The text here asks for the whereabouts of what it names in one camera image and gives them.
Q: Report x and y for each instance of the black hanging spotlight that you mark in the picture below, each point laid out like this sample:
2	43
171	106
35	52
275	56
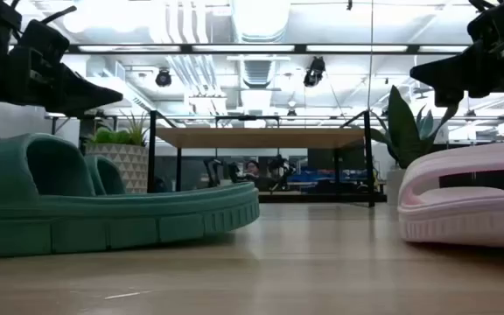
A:
163	79

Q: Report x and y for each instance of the black background robot arm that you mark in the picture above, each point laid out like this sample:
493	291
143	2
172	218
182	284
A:
280	168
212	170

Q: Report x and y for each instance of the black overhead camera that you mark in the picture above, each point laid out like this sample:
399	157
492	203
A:
314	72

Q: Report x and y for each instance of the black crossbar with light strips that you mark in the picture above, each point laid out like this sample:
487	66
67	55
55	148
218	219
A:
300	48

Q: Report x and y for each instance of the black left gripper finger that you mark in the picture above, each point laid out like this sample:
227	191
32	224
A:
81	94

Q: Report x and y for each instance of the green rubber slide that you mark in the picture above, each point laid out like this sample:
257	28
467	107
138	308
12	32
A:
109	177
103	223

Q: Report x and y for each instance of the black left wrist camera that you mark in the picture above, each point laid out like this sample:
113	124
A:
44	41

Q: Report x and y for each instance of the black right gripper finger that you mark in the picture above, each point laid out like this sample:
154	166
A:
449	72

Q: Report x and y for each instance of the wooden shelf with black legs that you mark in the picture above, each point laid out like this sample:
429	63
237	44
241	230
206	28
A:
256	137

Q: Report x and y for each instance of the person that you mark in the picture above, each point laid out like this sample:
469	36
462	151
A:
252	168

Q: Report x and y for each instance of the pink rubber slide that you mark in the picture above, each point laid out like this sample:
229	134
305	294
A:
466	214

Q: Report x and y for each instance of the succulent in triangle-patterned pot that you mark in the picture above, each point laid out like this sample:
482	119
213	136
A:
131	164

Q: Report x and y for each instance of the snake plant in white pot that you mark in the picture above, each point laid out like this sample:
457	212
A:
403	131

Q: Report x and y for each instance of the black table rig frame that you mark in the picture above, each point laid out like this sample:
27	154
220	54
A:
322	198

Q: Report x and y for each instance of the white ceiling air duct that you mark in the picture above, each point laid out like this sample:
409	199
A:
261	22

